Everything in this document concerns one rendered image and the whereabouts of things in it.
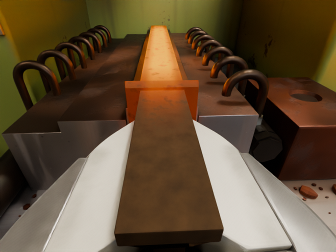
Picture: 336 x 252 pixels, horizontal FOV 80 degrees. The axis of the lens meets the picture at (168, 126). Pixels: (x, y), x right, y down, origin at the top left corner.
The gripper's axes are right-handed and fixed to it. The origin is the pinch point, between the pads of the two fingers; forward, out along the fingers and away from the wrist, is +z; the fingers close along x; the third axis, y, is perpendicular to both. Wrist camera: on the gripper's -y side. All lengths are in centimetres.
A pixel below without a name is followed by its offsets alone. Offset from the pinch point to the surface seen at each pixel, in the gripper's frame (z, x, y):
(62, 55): 13.2, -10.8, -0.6
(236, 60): 9.6, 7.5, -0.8
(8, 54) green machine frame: 17.0, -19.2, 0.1
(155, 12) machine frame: 51, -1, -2
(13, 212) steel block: 0.6, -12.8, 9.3
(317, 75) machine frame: 17.3, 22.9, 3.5
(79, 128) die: 3.0, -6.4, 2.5
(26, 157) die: 3.0, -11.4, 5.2
